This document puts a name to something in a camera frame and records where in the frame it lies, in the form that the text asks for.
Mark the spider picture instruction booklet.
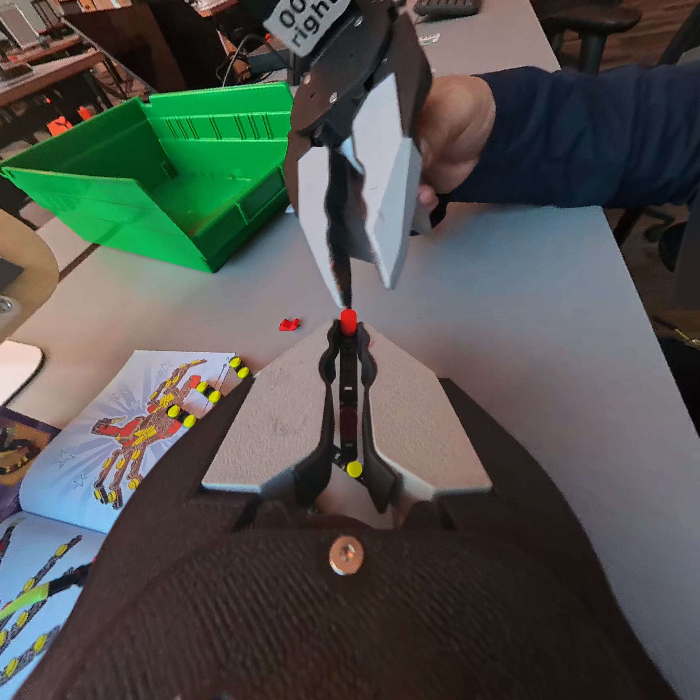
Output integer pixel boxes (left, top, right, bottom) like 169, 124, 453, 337
0, 511, 107, 700

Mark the white rounded pad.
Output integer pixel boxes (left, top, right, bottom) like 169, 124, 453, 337
0, 339, 43, 407

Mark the black office chair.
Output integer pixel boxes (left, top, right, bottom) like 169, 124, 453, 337
538, 0, 643, 74

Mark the black keyboard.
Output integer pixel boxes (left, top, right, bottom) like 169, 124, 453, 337
413, 0, 483, 17

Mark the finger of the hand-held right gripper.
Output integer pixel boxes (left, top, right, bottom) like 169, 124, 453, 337
295, 145, 353, 310
339, 73, 424, 292

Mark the plywood sign stand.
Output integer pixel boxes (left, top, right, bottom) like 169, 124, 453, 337
0, 210, 60, 342

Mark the wooden background desk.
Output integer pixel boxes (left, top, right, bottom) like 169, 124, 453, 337
0, 33, 107, 110

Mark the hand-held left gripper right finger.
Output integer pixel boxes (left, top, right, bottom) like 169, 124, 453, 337
358, 320, 494, 528

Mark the green plastic bin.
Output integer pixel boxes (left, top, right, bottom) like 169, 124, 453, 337
0, 82, 293, 273

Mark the scorpion picture instruction booklet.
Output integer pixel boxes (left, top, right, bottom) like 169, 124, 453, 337
19, 350, 255, 534

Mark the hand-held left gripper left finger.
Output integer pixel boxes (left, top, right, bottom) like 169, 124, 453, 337
201, 319, 337, 506

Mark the person's right hand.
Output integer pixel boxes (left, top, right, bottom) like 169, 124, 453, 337
417, 74, 497, 217

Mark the black lego leg red tip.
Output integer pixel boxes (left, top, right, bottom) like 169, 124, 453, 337
334, 309, 364, 479

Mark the red black lego scorpion model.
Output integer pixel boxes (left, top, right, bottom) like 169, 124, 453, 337
0, 355, 252, 621

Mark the person's right forearm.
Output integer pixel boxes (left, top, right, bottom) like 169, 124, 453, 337
448, 63, 700, 210

